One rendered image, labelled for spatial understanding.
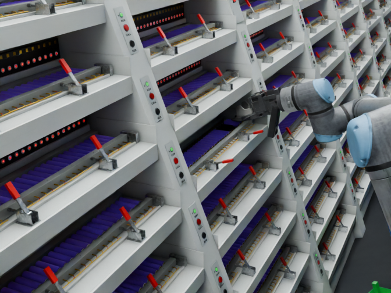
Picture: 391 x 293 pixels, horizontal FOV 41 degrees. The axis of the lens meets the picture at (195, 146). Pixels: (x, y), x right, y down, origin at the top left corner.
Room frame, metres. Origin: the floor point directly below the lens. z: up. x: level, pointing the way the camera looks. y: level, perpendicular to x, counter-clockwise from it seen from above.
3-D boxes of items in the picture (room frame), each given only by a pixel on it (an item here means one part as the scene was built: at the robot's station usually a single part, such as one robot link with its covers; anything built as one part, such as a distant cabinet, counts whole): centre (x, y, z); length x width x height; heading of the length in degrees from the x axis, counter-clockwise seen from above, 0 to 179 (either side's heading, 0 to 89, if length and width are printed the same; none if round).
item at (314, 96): (1.75, -0.44, 0.97); 0.12 x 0.09 x 0.10; 57
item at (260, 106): (1.84, -0.30, 0.98); 0.12 x 0.08 x 0.09; 57
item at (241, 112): (1.88, -0.20, 0.97); 0.09 x 0.03 x 0.06; 65
